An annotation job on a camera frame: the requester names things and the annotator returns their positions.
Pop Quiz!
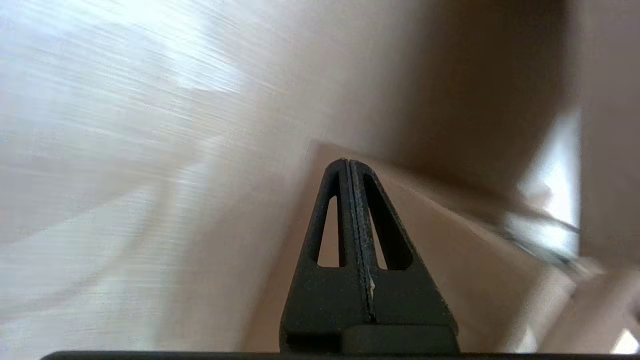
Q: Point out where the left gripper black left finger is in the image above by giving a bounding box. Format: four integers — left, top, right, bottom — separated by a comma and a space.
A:
280, 159, 372, 352

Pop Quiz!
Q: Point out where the brown cardboard shoe box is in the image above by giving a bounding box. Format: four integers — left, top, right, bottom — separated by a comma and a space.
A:
235, 0, 640, 356

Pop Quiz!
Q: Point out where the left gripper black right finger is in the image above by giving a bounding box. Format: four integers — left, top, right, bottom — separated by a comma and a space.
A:
345, 160, 460, 354

